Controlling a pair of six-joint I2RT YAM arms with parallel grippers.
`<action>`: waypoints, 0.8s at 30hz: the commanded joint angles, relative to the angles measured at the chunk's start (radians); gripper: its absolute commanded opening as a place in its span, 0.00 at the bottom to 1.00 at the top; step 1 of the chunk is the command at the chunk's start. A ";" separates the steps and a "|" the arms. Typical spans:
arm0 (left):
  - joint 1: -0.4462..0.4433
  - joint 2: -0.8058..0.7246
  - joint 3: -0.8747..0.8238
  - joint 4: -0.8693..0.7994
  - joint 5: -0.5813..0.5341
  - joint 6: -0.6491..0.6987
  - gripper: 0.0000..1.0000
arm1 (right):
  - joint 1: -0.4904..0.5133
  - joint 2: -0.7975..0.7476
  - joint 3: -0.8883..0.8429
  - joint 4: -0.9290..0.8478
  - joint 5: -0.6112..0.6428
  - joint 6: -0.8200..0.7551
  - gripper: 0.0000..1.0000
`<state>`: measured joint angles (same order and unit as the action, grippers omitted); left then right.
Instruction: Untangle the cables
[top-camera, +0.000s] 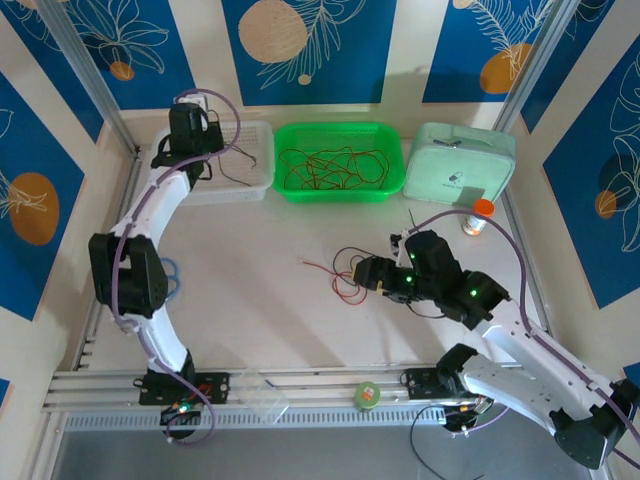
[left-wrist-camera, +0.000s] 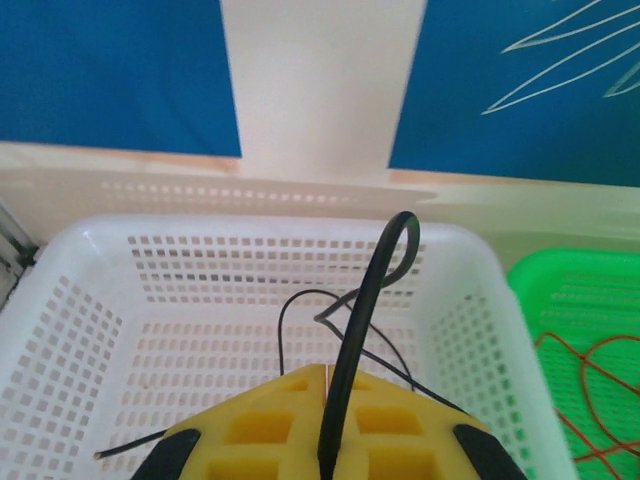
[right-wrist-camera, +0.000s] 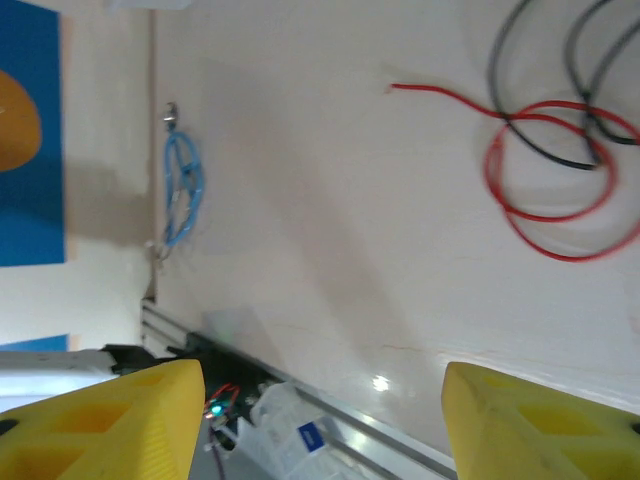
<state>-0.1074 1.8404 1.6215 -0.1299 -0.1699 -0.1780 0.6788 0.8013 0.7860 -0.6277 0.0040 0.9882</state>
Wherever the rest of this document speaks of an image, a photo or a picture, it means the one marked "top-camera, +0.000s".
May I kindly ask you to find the white plastic basket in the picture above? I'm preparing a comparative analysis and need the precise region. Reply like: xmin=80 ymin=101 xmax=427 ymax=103
xmin=145 ymin=119 xmax=276 ymax=207

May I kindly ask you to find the orange capped pill bottle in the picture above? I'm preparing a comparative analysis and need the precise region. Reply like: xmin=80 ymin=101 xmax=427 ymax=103
xmin=460 ymin=198 xmax=497 ymax=238

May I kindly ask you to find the green round container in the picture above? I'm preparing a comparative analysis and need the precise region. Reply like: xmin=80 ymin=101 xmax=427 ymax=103
xmin=352 ymin=380 xmax=382 ymax=413

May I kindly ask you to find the mint green zip pouch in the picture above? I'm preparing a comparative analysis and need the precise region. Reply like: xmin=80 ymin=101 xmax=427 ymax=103
xmin=403 ymin=122 xmax=517 ymax=205

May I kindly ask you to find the green plastic basket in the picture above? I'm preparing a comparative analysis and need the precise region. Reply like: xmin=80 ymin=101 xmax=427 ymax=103
xmin=272 ymin=122 xmax=406 ymax=205

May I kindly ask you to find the blue stethoscope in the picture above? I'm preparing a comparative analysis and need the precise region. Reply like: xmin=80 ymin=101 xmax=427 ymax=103
xmin=161 ymin=255 xmax=183 ymax=302

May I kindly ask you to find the clear plastic box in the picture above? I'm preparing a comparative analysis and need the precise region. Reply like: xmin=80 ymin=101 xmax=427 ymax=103
xmin=234 ymin=372 xmax=292 ymax=425

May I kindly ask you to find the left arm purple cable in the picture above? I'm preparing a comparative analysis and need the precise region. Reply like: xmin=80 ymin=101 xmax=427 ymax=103
xmin=110 ymin=88 xmax=244 ymax=447

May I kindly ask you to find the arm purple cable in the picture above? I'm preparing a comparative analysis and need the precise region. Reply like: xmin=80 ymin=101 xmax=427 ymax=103
xmin=407 ymin=208 xmax=640 ymax=459
xmin=110 ymin=88 xmax=244 ymax=447

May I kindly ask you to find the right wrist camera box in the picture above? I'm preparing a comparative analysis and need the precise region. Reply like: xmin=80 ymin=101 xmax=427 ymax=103
xmin=388 ymin=230 xmax=416 ymax=267

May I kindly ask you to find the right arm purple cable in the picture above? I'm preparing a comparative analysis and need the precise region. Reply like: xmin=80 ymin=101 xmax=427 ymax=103
xmin=407 ymin=208 xmax=640 ymax=459

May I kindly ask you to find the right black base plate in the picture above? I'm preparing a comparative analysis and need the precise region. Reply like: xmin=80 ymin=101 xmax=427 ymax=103
xmin=403 ymin=367 xmax=499 ymax=402

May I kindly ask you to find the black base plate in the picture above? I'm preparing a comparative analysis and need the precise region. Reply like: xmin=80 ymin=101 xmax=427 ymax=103
xmin=403 ymin=367 xmax=499 ymax=402
xmin=137 ymin=371 xmax=233 ymax=407

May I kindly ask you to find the aluminium frame rail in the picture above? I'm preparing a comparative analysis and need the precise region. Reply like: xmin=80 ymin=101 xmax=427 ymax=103
xmin=42 ymin=360 xmax=592 ymax=414

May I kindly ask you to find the aluminium frame post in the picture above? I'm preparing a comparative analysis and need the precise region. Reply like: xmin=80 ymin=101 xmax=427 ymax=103
xmin=35 ymin=0 xmax=140 ymax=157
xmin=492 ymin=0 xmax=576 ymax=135

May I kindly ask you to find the grey slotted cable duct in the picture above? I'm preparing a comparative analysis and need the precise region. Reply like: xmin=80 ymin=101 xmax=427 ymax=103
xmin=62 ymin=405 xmax=451 ymax=432

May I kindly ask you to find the black power cable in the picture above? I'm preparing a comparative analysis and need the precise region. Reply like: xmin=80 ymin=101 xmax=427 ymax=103
xmin=409 ymin=403 xmax=487 ymax=480

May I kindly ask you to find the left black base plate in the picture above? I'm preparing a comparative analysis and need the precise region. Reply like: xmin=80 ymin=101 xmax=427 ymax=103
xmin=137 ymin=371 xmax=233 ymax=407

